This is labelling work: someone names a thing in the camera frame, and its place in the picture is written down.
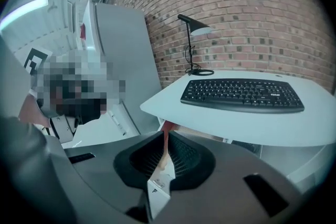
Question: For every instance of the black keyboard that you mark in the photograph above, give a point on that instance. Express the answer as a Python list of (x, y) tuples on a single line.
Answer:
[(241, 95)]

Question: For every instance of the ceiling light tube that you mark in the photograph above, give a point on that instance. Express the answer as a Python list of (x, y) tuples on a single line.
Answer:
[(26, 9)]

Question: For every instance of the grey refrigerator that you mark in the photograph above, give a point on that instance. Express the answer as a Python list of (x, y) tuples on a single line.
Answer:
[(123, 60)]

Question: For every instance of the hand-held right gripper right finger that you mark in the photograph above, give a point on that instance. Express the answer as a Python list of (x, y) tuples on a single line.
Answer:
[(225, 191)]

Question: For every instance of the black desk lamp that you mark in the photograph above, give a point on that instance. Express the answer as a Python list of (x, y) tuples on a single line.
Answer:
[(199, 29)]

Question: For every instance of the white desk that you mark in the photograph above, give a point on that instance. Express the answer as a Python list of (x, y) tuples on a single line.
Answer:
[(236, 126)]

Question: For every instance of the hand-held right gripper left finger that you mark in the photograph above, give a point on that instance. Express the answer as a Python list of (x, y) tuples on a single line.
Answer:
[(105, 186)]

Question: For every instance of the red paper decoration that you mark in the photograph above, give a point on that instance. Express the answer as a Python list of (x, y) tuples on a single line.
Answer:
[(83, 31)]

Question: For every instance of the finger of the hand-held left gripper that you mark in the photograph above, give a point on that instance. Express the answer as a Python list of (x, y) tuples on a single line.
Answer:
[(86, 78)]

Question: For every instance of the person's left forearm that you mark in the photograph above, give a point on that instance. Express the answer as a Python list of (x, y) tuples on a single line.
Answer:
[(31, 110)]

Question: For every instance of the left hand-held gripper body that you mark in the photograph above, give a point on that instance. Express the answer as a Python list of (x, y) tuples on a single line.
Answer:
[(63, 128)]

